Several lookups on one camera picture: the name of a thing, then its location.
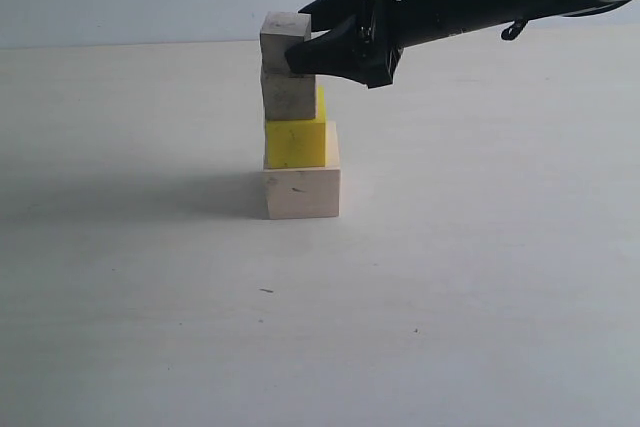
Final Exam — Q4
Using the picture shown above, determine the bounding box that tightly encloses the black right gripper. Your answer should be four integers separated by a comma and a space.
285, 0, 449, 88

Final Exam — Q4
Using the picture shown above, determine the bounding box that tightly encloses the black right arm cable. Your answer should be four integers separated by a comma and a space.
499, 0, 634, 42

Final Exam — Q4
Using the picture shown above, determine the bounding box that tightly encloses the yellow cube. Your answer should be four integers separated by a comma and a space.
265, 86, 328, 169

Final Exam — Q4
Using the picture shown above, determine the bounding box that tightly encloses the medium plywood cube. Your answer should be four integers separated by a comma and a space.
260, 70, 317, 121

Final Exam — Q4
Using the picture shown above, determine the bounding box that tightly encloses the large pale wooden cube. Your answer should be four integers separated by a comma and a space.
262, 121, 341, 220

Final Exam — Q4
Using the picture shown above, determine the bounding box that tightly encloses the small pale wooden cube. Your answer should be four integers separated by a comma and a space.
259, 11, 311, 75

